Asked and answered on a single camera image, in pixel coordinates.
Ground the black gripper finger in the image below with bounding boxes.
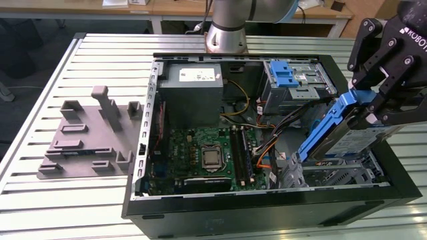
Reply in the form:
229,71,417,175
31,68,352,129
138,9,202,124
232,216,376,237
366,54,427,126
345,17,404,90

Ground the hard disk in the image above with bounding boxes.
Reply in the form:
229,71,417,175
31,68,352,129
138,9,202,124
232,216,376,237
296,89,401,164

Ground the silver disk bay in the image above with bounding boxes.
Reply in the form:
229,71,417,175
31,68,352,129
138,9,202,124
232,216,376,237
285,149,390,188

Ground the wooden cabinet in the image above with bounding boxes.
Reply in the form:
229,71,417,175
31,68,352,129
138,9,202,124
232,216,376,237
341,0,406,43

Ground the clear plastic bag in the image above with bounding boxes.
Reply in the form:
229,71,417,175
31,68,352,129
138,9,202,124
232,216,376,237
296,0,326,15

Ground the blue drive cage latch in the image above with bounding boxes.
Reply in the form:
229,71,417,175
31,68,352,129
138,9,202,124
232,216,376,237
269,60,300,88

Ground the silver drive cage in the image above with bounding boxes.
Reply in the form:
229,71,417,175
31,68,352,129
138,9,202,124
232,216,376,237
258,59,340,116

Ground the RAM stick in slot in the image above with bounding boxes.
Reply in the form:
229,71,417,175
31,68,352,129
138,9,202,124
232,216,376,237
240,126,257,185

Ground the black RAM slot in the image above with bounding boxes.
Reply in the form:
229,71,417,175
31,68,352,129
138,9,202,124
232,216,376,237
228,126,249,186

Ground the green motherboard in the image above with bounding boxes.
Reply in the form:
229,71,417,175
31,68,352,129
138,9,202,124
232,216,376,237
145,126,269,197

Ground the grey power supply unit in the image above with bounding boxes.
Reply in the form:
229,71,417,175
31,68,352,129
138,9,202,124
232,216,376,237
156,62,224,128

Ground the CPU socket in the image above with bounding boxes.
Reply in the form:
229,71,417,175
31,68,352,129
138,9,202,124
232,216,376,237
198,143,226,174

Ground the silver CPU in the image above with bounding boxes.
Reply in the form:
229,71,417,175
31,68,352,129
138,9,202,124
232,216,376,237
202,150,221,167

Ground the black open PC case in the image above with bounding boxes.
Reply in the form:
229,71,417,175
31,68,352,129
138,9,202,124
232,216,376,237
120,52,422,238

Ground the black graphics card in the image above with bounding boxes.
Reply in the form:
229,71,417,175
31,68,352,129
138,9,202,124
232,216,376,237
174,176,233,195

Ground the wooden desk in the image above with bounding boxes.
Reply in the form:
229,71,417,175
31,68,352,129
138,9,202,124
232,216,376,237
0,0,356,38

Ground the black case fan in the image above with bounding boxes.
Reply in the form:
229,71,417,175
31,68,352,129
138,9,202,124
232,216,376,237
148,98,172,163

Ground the white paper box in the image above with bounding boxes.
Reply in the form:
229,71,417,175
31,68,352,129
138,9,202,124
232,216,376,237
101,0,129,10

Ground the spare RAM stick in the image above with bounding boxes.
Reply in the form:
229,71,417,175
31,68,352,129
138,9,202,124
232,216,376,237
61,149,100,156

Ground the grey parts rack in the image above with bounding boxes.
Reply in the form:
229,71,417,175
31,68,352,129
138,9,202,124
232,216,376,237
34,85,148,181

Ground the grey furniture foot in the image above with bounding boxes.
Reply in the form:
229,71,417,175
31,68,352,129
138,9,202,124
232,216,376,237
0,81,15,103

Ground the black cable bundle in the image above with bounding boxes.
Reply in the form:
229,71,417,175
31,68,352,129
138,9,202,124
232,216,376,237
265,97,336,151

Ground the yellow wire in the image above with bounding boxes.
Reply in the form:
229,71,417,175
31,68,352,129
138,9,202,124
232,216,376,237
218,79,250,117

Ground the orange wire bundle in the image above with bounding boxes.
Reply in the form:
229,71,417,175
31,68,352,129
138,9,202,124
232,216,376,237
254,146,280,170

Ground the cable with silver plug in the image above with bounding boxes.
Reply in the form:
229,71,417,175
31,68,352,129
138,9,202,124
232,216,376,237
184,0,214,35

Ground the red black twisted fan wire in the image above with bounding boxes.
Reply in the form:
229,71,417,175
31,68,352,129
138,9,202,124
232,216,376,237
149,101,166,155

